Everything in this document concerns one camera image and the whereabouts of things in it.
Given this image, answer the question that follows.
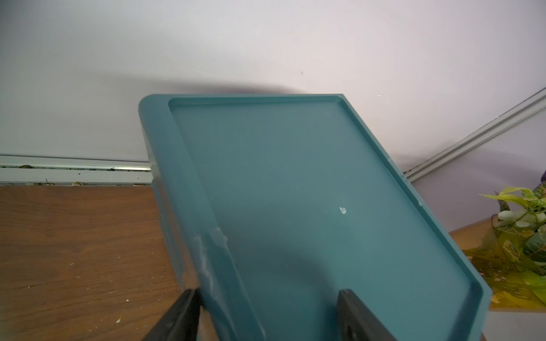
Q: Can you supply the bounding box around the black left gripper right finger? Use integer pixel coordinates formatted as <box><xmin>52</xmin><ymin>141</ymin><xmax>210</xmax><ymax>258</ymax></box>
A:
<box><xmin>336</xmin><ymin>289</ymin><xmax>396</xmax><ymax>341</ymax></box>

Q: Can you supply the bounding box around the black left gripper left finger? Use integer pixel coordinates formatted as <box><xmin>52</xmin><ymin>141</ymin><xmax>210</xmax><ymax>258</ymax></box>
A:
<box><xmin>142</xmin><ymin>288</ymin><xmax>200</xmax><ymax>341</ymax></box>

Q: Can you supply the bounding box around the dark teal drawer cabinet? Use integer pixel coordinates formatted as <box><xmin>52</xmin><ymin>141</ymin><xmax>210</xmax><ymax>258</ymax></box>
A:
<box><xmin>138</xmin><ymin>95</ymin><xmax>491</xmax><ymax>340</ymax></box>

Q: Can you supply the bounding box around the amber glass vase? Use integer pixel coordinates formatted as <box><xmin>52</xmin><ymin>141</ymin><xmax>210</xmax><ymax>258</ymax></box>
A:
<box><xmin>450</xmin><ymin>215</ymin><xmax>545</xmax><ymax>313</ymax></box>

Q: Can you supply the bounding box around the green artificial plant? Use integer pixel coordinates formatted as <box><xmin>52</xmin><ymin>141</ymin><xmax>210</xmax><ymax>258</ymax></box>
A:
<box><xmin>486</xmin><ymin>175</ymin><xmax>545</xmax><ymax>309</ymax></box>

